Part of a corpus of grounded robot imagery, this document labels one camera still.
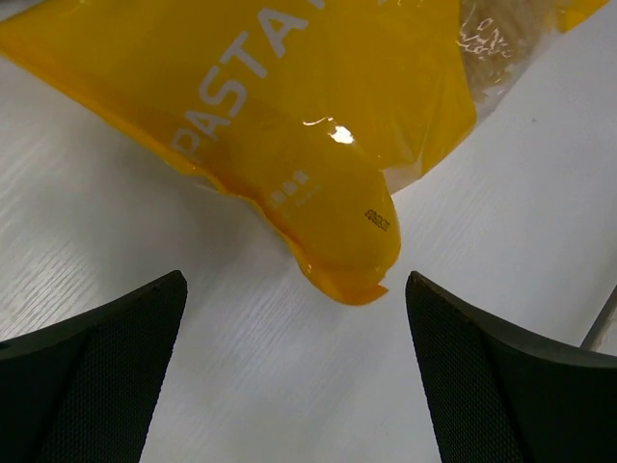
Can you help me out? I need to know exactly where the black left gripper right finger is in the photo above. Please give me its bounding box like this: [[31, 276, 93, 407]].
[[405, 272, 616, 462]]

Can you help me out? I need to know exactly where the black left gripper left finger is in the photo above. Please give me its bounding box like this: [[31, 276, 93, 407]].
[[1, 270, 187, 462]]

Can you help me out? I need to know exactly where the yellow pasta bag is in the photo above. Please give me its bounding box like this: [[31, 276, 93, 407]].
[[1, 0, 601, 305]]

